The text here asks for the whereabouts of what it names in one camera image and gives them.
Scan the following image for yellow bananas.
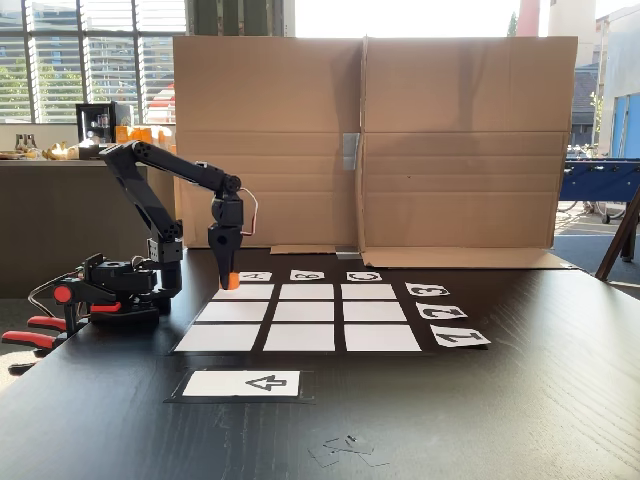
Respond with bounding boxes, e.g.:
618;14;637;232
42;141;80;161

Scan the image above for blue foosball table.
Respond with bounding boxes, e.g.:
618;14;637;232
558;157;640;225

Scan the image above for number 3 paper sheet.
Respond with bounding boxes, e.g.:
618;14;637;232
404;282;451;297

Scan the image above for black coffee machine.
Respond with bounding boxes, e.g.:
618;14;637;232
75;101;135;161

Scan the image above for number 1 paper sheet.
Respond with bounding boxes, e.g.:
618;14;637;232
429;327;492;348

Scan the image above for black red clamp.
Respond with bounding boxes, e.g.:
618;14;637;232
0;314;71;376
52;253;124;336

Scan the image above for wooden easel leg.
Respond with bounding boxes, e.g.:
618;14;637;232
594;187;640;282

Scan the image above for thin robot power cable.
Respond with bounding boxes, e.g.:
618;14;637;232
27;272;81;316

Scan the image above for white nine-square grid sheet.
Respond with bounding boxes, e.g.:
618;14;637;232
172;282;436;355

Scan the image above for tape scraps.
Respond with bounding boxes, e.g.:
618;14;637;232
307;434;391;469

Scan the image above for number 2 paper sheet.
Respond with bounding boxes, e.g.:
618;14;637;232
415;302;469;320

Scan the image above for white arrow paper sheet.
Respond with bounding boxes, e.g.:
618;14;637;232
182;370;301;398

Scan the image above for brown cardboard panel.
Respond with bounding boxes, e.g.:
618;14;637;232
357;33;580;270
172;34;365;256

